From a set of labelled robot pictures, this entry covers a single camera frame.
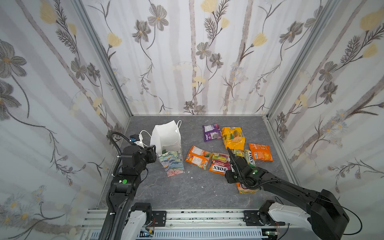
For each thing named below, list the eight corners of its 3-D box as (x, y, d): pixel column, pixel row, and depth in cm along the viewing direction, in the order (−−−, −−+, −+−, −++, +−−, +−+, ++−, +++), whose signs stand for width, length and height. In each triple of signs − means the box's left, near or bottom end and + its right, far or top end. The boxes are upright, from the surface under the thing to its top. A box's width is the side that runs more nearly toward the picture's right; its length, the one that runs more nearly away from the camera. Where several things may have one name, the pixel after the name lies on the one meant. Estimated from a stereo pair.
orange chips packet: (253, 161, 97) (254, 158, 94) (249, 145, 104) (250, 143, 102) (271, 161, 97) (273, 158, 94) (266, 145, 105) (268, 143, 102)
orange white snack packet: (184, 161, 97) (184, 158, 95) (192, 146, 104) (192, 144, 102) (206, 170, 93) (206, 168, 91) (212, 154, 101) (213, 152, 98)
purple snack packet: (203, 141, 107) (204, 138, 104) (203, 127, 116) (203, 124, 113) (220, 141, 108) (221, 138, 104) (218, 127, 116) (219, 124, 113)
